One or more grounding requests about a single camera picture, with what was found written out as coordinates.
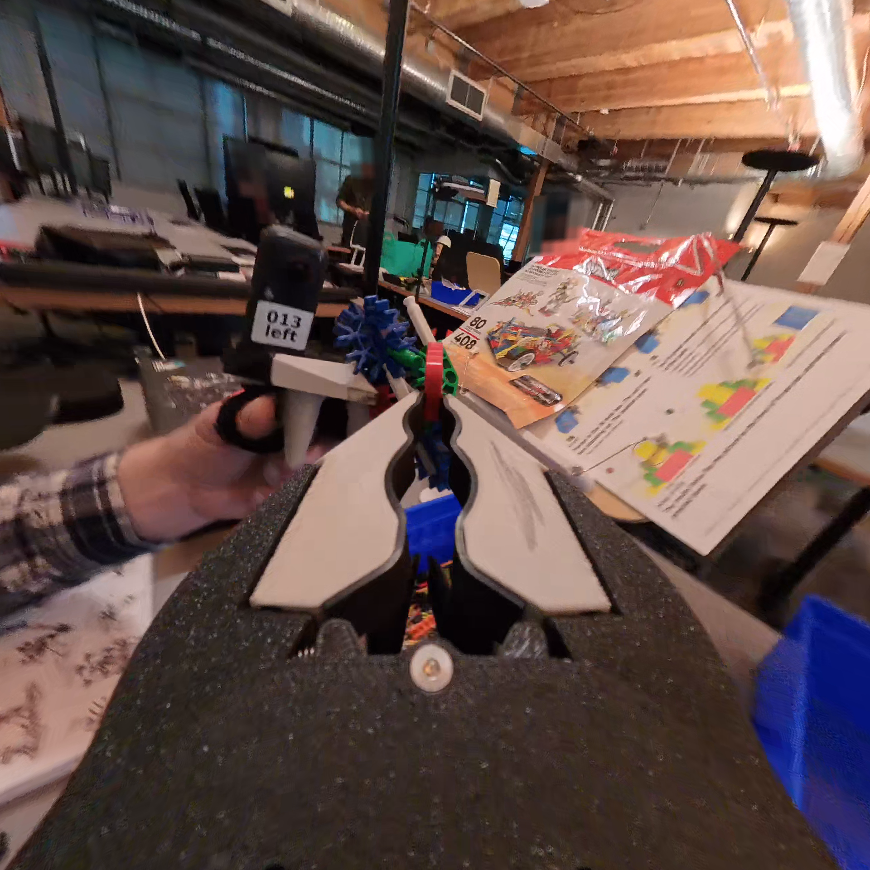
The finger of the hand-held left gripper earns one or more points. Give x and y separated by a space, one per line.
326 377

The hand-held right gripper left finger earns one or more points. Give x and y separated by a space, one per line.
333 544

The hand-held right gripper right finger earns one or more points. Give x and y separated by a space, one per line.
530 537

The blue snowflake toy assembly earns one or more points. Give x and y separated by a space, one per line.
370 337

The blue plastic bin with label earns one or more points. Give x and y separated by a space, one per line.
432 528

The pile of construction toy pieces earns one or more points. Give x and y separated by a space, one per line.
422 619

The person's left hand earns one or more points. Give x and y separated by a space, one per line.
190 476

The black computer monitor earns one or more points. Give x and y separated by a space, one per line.
265 184

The round wooden board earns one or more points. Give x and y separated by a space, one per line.
619 503

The long dark office desk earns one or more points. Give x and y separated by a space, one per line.
123 279

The toy kit plastic bag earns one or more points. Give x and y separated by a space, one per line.
585 320

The instruction booklet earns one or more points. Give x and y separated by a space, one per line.
721 394

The black office chair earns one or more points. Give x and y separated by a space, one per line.
41 394

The white printed instruction sheet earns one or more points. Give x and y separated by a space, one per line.
55 680

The empty blue plastic bin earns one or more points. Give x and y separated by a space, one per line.
816 721

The silver ceiling duct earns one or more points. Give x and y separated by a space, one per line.
408 55

